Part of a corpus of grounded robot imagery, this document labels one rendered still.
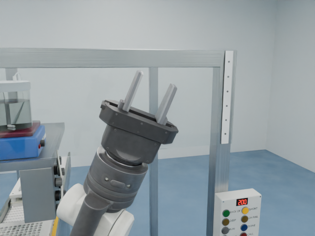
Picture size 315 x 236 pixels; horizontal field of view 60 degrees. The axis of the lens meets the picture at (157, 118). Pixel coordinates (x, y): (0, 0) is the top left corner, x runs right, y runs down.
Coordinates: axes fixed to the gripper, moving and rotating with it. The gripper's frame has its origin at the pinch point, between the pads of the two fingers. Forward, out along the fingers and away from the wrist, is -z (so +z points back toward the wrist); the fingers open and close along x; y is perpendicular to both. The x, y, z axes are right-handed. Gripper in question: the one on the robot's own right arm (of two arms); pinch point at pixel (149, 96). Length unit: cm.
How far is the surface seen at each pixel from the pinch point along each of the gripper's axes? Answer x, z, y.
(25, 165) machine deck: 22, 47, 47
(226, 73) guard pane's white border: -32, -7, 54
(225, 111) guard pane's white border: -37, 5, 52
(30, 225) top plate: 15, 85, 63
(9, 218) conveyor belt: 27, 101, 81
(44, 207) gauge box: 11, 60, 45
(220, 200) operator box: -48, 36, 43
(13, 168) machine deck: 25, 49, 46
